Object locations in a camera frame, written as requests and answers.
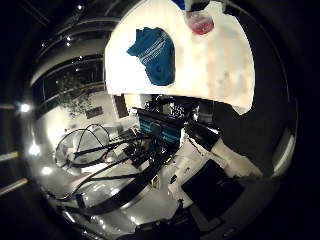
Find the thick flat black cable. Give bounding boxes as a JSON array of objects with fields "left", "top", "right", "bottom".
[{"left": 63, "top": 146, "right": 174, "bottom": 216}]

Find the thin black cable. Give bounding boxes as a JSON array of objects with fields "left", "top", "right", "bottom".
[{"left": 46, "top": 154, "right": 144, "bottom": 202}]

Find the dark framed wall picture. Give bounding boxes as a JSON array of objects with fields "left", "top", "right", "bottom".
[{"left": 85, "top": 106, "right": 104, "bottom": 120}]

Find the round black wire hoop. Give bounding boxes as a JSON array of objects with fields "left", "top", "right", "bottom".
[{"left": 54, "top": 124, "right": 112, "bottom": 172}]

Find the green wall plant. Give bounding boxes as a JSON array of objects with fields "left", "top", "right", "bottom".
[{"left": 55, "top": 72, "right": 98, "bottom": 118}]

